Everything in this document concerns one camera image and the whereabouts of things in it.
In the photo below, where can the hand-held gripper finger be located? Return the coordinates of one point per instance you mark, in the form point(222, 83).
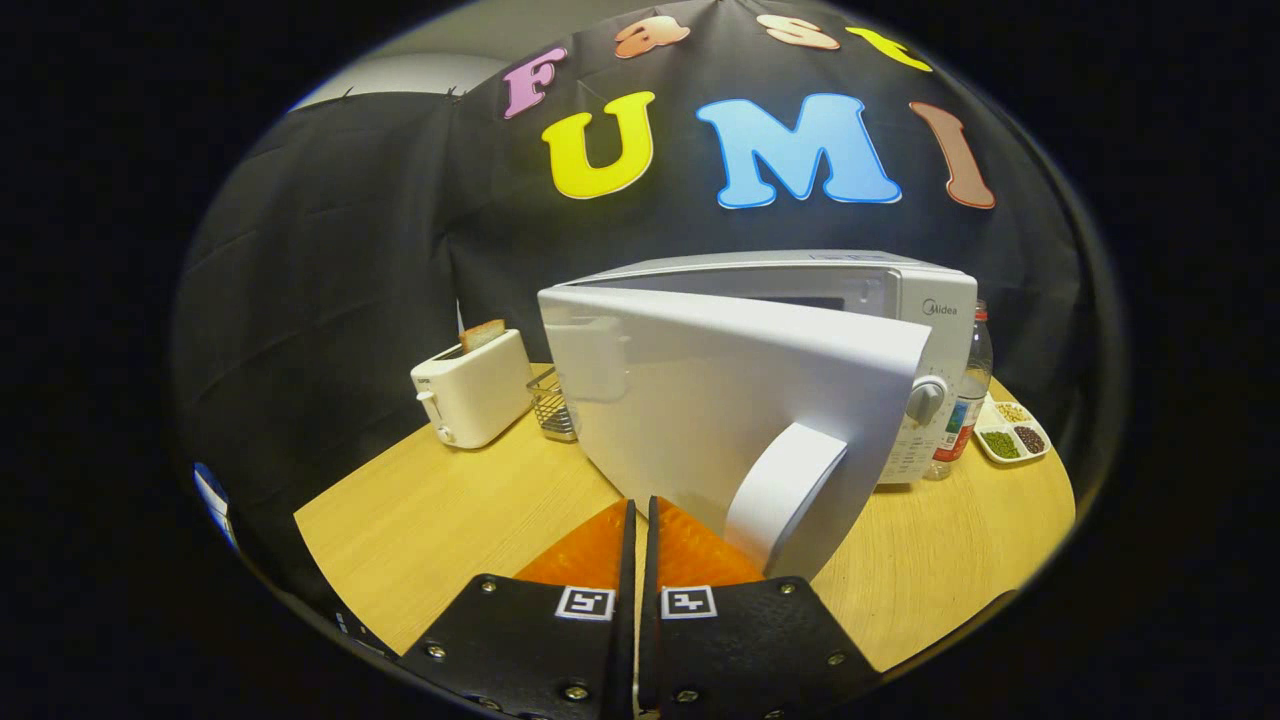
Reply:
point(648, 620)
point(625, 620)

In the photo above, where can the white microwave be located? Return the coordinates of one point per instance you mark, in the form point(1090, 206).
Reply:
point(700, 400)

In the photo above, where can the white toaster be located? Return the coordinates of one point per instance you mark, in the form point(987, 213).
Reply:
point(475, 395)

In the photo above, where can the toast slice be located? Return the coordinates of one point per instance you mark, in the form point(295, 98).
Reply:
point(483, 334)

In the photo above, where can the clear plastic water bottle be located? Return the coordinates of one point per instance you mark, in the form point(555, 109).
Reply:
point(965, 410)

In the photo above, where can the white divided snack tray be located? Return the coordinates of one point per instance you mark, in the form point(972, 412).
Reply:
point(1010, 435)

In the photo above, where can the blue and white object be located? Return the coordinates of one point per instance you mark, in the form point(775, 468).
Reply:
point(213, 495)

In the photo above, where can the black backdrop cloth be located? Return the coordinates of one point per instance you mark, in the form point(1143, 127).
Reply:
point(320, 250)

